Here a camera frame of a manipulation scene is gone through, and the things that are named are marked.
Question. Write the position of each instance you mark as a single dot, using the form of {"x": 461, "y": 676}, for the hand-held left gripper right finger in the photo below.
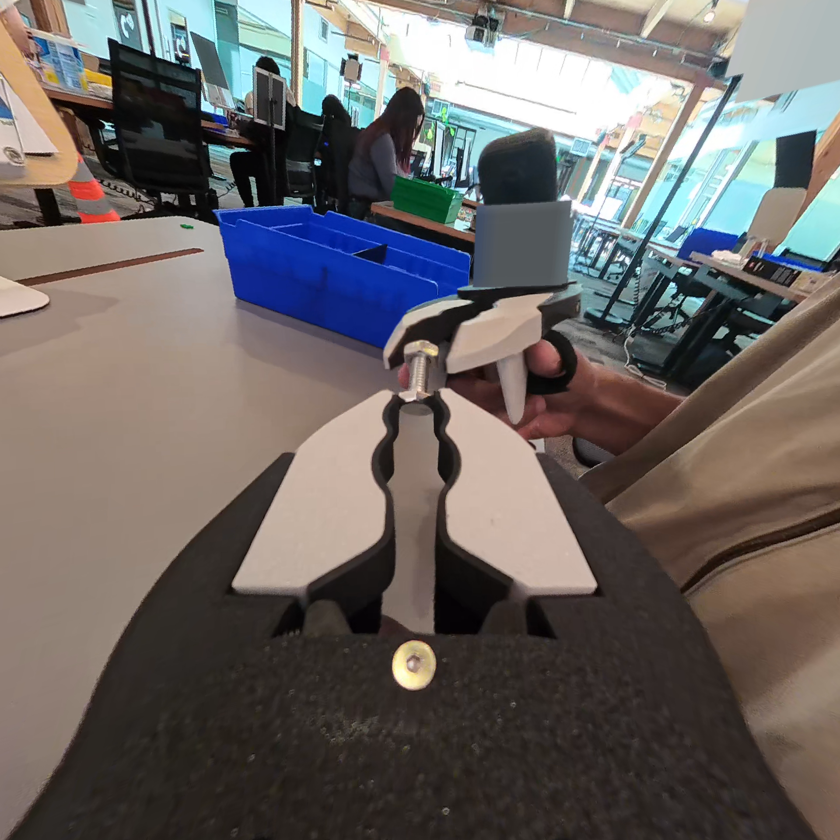
{"x": 519, "y": 525}

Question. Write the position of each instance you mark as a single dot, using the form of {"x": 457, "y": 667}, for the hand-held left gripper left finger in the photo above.
{"x": 309, "y": 525}

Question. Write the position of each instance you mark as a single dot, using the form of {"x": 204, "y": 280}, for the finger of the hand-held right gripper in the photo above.
{"x": 505, "y": 335}
{"x": 420, "y": 328}

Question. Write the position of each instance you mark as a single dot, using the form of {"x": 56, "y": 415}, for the blue divided storage bin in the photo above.
{"x": 315, "y": 295}

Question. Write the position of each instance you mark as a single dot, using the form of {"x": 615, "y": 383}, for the person's right forearm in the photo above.
{"x": 630, "y": 414}

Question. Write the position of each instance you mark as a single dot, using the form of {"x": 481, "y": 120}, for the person's right hand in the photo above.
{"x": 558, "y": 414}

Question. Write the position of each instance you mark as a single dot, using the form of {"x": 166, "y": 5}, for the brown wooden table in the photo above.
{"x": 433, "y": 230}

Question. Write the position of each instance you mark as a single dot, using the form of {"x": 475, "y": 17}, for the green storage bin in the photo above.
{"x": 427, "y": 200}

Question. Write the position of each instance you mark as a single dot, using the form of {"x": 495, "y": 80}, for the black light stand pole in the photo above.
{"x": 670, "y": 198}

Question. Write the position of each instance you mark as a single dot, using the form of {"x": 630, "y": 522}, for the black office chair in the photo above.
{"x": 335, "y": 151}
{"x": 158, "y": 118}

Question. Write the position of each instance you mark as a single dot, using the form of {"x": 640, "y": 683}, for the orange striped traffic cone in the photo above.
{"x": 89, "y": 197}

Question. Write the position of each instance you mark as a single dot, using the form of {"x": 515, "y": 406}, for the white document stand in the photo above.
{"x": 16, "y": 299}

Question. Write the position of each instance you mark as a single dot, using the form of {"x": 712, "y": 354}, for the instruction sheet on stand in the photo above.
{"x": 59, "y": 164}

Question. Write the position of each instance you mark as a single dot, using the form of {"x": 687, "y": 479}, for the white instruction board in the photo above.
{"x": 29, "y": 131}

